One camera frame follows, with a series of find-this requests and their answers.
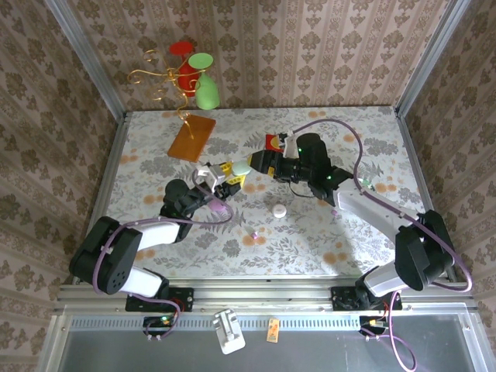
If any red snack packet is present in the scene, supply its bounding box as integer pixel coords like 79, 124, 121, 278
265, 133, 288, 152

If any green wine glass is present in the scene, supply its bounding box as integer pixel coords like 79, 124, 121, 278
188, 53, 221, 110

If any black controller board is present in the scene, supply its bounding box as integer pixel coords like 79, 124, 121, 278
358, 315, 391, 342
142, 314, 182, 343

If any red wine glass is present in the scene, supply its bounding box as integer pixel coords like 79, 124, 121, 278
168, 41, 202, 98

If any orange tag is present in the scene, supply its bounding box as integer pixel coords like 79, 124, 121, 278
266, 317, 281, 344

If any grey metal panel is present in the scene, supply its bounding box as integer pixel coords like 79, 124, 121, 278
36, 313, 495, 372

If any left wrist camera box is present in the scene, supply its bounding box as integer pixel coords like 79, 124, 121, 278
195, 164, 226, 189

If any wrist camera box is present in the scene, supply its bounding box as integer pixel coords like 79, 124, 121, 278
195, 164, 226, 189
277, 131, 300, 157

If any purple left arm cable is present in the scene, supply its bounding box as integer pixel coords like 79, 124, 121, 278
92, 170, 236, 295

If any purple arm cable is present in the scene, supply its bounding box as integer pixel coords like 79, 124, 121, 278
286, 118, 474, 371
92, 170, 236, 295

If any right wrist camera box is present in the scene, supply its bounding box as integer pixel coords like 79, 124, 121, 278
277, 131, 300, 157

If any gold wire cup stand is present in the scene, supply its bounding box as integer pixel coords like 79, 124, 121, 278
127, 48, 217, 162

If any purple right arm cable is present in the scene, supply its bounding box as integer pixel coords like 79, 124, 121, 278
286, 118, 474, 371

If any aluminium table side rail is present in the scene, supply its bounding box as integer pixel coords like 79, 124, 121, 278
87, 112, 129, 237
394, 108, 456, 282

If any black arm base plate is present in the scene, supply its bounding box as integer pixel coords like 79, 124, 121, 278
124, 287, 195, 313
330, 285, 404, 312

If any aluminium front rail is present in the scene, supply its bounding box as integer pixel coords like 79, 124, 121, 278
53, 277, 477, 315

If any white plastic bracket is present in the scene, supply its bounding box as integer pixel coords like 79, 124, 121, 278
212, 308, 247, 356

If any aluminium frame post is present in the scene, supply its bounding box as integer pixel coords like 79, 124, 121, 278
394, 0, 473, 117
42, 0, 127, 117

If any slotted grey cable duct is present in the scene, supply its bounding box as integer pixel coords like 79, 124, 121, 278
69, 315, 363, 331

